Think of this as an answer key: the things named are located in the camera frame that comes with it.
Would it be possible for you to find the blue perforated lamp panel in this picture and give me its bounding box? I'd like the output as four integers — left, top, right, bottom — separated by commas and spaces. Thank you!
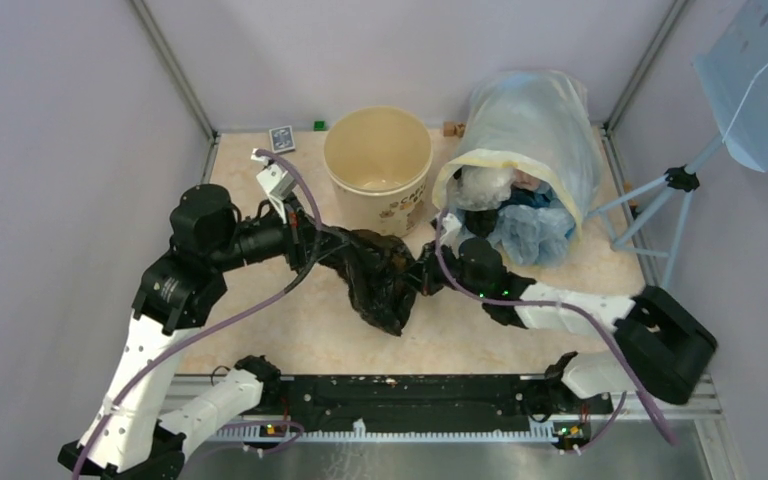
694, 0, 768, 172

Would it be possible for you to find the beige round trash bin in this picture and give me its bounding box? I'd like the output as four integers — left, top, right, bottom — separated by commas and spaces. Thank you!
323, 106, 433, 237

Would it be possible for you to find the black trash bag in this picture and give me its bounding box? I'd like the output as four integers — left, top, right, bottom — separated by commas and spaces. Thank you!
463, 209, 502, 241
317, 226, 417, 337

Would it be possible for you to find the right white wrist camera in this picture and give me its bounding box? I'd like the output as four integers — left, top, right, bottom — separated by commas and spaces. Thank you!
437, 212, 463, 249

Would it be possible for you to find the white clear plastic bag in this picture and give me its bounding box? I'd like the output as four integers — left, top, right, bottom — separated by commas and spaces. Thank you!
451, 166, 516, 211

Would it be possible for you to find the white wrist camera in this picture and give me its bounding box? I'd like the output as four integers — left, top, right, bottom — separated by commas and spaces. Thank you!
251, 149, 300, 224
437, 212, 463, 249

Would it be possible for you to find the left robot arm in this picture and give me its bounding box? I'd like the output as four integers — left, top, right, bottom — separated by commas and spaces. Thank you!
58, 184, 324, 479

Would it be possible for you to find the large translucent plastic bag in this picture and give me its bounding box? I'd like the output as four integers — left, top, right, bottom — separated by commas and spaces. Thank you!
432, 71, 603, 253

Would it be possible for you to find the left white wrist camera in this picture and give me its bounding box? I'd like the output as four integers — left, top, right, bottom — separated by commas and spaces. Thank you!
251, 149, 300, 224

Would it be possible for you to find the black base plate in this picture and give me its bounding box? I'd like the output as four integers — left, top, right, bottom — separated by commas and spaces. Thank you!
243, 374, 613, 433

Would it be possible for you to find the small wooden block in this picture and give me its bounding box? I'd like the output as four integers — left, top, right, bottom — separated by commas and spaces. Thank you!
442, 121, 466, 138

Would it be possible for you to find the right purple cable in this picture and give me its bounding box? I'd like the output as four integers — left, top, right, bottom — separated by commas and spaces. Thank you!
433, 210, 680, 458

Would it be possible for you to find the blue tripod stand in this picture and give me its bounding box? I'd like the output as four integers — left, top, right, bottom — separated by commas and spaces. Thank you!
587, 134, 724, 290

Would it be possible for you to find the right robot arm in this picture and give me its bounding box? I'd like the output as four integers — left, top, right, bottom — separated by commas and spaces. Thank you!
420, 238, 719, 412

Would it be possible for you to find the blue plastic bag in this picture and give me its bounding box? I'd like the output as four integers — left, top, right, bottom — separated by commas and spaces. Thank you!
488, 187, 576, 267

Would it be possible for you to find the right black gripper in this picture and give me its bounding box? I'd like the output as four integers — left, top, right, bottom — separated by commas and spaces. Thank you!
397, 239, 487, 299

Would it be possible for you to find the white toothed cable rail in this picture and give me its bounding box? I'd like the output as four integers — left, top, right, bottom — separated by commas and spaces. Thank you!
209, 420, 558, 445

